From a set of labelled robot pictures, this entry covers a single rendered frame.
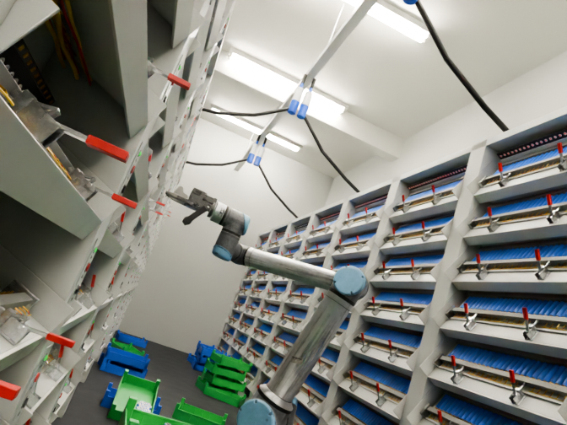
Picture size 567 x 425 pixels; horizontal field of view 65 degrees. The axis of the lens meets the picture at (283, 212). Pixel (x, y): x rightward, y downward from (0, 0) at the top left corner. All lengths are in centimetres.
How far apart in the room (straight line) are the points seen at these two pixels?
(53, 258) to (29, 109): 47
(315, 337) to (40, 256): 112
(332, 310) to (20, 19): 155
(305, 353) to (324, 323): 13
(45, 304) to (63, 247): 10
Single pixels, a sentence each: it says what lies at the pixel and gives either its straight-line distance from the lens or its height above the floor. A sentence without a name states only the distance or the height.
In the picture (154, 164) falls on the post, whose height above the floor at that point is 104.
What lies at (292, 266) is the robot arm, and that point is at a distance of 194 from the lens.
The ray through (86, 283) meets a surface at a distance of 155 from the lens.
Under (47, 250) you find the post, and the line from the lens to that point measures 86.
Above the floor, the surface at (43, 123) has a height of 76.
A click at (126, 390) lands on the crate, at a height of 10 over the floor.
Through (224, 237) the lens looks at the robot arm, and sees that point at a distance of 193.
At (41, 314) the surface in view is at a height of 56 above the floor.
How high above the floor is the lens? 68
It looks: 14 degrees up
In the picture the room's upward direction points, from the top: 20 degrees clockwise
